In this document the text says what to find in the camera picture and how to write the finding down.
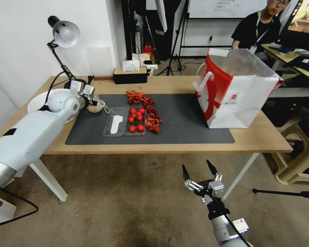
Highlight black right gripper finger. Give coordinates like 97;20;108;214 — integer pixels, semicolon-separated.
182;164;205;193
206;159;224;184

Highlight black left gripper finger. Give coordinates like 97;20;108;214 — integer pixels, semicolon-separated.
93;102;110;115
92;95;106;107

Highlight clear disposable takeout box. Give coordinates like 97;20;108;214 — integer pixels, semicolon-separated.
102;106;147;138

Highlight white label in box lid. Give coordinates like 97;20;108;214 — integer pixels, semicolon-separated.
110;115;124;134

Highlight black tissue box wooden lid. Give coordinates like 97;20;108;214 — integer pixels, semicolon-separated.
113;67;148;85

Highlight red and white delivery bag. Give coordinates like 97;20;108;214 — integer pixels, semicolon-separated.
192;47;284;129

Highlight round beige bun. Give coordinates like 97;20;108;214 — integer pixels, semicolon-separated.
86;102;103;114

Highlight white table leg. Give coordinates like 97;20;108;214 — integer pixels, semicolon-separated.
222;153;260;201
28;158;68;202

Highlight white tissue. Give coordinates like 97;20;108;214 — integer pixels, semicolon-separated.
122;60;141;72

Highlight dark grey table mat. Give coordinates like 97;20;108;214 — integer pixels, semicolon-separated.
65;93;235;145

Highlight black desk lamp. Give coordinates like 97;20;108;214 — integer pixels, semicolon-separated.
47;16;94;90

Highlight black tripod leg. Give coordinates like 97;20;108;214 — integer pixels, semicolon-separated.
252;188;309;204

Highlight beige plastic stool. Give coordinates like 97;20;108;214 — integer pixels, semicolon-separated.
272;120;309;185

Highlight white softbox panel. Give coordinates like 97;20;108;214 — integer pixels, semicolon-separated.
153;0;168;33

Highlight yellowish office desk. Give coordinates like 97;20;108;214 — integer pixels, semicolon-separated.
261;44;309;80

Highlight person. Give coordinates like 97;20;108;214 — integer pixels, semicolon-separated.
231;0;291;60

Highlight computer monitor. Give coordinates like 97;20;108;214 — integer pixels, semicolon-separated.
277;0;309;50

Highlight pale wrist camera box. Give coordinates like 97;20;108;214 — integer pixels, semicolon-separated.
208;180;225;199

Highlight black camera tripod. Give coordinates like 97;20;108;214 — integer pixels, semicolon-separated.
154;0;191;77

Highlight black floor cable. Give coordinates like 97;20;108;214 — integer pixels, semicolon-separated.
0;187;39;230

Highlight white wall board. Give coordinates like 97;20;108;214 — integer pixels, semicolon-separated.
188;0;270;19

